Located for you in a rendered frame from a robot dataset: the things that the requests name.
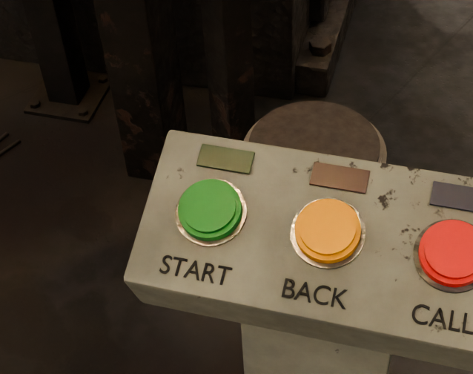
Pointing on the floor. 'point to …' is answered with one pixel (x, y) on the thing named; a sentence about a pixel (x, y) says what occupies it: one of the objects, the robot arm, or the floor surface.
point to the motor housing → (142, 77)
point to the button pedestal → (228, 305)
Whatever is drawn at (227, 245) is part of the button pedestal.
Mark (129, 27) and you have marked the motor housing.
